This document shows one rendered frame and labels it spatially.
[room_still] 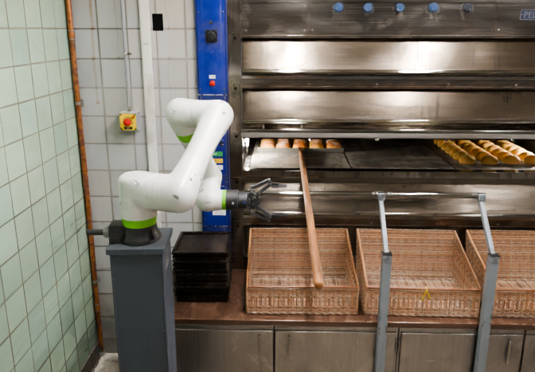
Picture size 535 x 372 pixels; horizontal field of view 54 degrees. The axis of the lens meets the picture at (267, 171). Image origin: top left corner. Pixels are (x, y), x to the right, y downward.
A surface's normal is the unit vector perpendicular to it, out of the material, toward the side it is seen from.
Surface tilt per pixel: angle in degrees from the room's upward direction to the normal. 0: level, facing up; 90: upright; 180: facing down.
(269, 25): 90
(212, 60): 90
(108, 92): 90
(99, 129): 90
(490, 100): 70
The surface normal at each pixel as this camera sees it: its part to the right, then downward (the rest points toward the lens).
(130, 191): -0.32, 0.22
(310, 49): -0.03, -0.08
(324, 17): -0.03, 0.26
